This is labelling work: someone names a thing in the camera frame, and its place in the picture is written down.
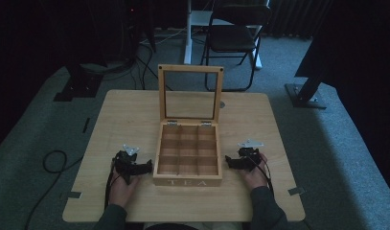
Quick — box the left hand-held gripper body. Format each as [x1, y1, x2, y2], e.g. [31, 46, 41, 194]
[113, 144, 143, 186]

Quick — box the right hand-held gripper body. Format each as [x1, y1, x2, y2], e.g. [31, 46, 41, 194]
[237, 138, 265, 172]

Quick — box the wooden box with glass lid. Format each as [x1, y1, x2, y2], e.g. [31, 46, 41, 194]
[152, 63, 224, 188]

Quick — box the person's right hand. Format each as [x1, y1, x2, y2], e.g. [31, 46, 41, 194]
[240, 152, 270, 192]

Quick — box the person's left hand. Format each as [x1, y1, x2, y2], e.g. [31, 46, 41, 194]
[108, 160, 141, 209]

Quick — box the small black floor strip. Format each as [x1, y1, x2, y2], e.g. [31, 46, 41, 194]
[81, 117, 92, 134]

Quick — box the black stand with bolted base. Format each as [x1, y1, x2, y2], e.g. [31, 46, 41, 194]
[284, 41, 329, 110]

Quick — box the black folding chair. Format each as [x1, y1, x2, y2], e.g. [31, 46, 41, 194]
[200, 3, 273, 94]

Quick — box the white desk leg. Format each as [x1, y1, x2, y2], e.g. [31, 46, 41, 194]
[182, 0, 264, 71]

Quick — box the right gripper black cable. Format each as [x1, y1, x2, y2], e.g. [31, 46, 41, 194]
[246, 155, 275, 195]

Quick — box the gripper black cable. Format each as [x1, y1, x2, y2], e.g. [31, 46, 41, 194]
[103, 164, 117, 210]
[246, 155, 275, 195]

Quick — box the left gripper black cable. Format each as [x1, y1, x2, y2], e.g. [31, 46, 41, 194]
[103, 164, 117, 210]

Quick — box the black floor cable loop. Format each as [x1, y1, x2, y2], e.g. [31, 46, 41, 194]
[24, 149, 85, 230]

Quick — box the black stand with base plate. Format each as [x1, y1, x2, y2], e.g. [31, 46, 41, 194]
[53, 60, 104, 104]

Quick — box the bundle of black floor cables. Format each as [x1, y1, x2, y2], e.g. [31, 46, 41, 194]
[103, 37, 172, 92]

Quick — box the white floor cable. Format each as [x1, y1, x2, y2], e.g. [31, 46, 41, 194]
[139, 27, 188, 46]

